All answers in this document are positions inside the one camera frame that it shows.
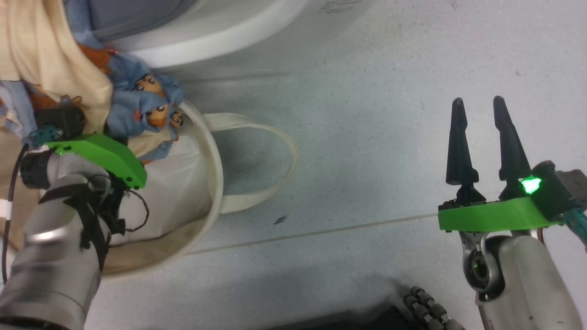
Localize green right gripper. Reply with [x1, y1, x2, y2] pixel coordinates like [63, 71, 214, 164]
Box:
[438, 95, 562, 232]

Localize blue patterned garment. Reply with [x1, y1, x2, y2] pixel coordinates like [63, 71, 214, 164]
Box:
[0, 0, 186, 162]

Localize cream cloth garment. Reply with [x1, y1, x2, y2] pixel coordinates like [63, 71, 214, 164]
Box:
[0, 0, 114, 136]

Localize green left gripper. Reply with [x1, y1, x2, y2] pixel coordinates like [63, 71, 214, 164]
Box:
[46, 133, 147, 189]

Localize white front-load washing machine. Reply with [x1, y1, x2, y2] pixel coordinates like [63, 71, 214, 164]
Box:
[87, 0, 377, 69]

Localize grey rubber door gasket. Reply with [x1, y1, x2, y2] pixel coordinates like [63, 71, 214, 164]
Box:
[88, 0, 198, 41]

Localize cream fabric laundry basket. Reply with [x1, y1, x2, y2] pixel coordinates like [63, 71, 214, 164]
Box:
[101, 101, 299, 276]

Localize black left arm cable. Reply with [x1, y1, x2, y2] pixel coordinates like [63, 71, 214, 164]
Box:
[1, 142, 29, 281]

